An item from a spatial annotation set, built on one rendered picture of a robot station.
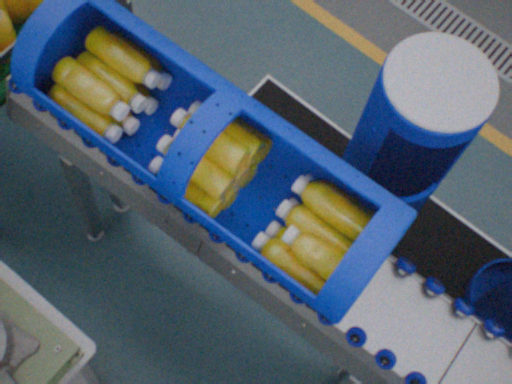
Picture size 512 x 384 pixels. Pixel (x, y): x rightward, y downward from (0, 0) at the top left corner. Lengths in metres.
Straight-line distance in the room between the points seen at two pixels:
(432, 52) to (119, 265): 1.34
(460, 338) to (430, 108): 0.53
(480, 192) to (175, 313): 1.23
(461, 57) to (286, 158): 0.51
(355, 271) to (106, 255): 1.42
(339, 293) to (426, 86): 0.62
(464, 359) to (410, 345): 0.12
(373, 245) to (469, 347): 0.43
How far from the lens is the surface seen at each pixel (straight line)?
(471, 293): 2.59
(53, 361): 1.53
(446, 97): 1.86
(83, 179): 2.28
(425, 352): 1.73
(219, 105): 1.52
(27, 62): 1.67
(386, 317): 1.73
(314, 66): 3.08
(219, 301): 2.64
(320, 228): 1.58
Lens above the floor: 2.55
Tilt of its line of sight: 66 degrees down
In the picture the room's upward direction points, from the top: 11 degrees clockwise
